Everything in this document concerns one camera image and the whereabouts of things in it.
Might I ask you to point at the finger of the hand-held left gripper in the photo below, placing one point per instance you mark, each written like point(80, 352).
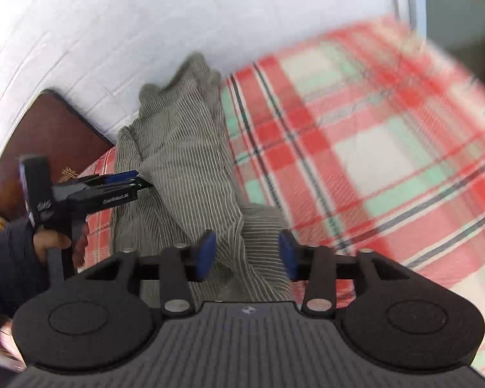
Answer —
point(117, 180)

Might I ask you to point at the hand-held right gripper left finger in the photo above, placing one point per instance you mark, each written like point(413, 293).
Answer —
point(206, 254)

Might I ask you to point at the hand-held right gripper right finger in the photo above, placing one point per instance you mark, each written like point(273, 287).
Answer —
point(287, 254)

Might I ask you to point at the checkered green white cloth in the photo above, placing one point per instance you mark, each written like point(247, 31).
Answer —
point(186, 149)

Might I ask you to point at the person's left forearm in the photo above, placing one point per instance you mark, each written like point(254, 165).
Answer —
point(8, 266)

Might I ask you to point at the person's left hand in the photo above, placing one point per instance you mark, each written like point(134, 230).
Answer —
point(52, 242)

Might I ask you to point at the brown folding table board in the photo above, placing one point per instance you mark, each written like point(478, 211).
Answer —
point(44, 129)

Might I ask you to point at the red plaid blanket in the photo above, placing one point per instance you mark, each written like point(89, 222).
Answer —
point(367, 149)

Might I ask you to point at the white door trim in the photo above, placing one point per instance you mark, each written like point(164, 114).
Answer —
point(408, 0)

